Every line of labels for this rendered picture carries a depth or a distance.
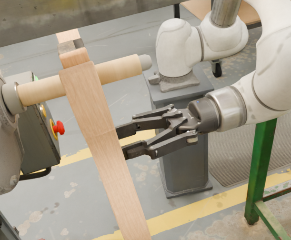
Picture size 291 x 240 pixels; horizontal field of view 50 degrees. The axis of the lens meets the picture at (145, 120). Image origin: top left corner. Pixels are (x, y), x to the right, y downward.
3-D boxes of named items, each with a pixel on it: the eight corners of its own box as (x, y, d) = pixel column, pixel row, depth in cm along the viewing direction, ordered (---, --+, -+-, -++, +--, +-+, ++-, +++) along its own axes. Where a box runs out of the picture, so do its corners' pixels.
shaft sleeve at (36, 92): (19, 99, 43) (15, 81, 44) (26, 110, 46) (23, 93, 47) (142, 65, 46) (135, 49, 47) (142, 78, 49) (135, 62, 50)
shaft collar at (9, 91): (3, 105, 42) (-2, 78, 44) (15, 120, 46) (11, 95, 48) (18, 101, 42) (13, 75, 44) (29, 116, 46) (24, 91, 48)
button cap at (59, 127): (52, 141, 82) (47, 129, 80) (51, 132, 85) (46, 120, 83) (66, 136, 83) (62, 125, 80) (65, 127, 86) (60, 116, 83)
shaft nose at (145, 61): (141, 65, 46) (136, 53, 47) (141, 74, 48) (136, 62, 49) (154, 62, 47) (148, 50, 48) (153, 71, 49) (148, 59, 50)
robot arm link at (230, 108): (225, 114, 73) (202, 121, 72) (223, 79, 68) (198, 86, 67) (246, 133, 65) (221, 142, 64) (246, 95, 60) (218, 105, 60)
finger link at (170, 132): (185, 130, 66) (190, 133, 65) (144, 156, 61) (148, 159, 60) (183, 115, 64) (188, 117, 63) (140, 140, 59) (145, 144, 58)
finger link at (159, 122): (182, 113, 64) (182, 110, 65) (129, 119, 66) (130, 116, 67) (184, 129, 66) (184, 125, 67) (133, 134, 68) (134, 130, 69)
